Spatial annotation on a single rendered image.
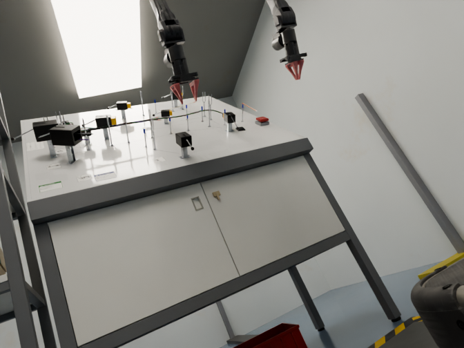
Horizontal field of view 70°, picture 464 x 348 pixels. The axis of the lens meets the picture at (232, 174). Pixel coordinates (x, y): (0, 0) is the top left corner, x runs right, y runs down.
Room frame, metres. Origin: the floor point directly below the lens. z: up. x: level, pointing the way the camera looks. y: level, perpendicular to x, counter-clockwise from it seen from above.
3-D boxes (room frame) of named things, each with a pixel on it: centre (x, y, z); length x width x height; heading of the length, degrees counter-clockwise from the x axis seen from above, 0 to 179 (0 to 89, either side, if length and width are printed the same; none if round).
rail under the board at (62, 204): (1.23, 0.12, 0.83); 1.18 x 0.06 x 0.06; 119
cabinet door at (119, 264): (1.12, 0.37, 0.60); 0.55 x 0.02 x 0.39; 119
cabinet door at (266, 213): (1.38, -0.11, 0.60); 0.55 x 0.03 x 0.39; 119
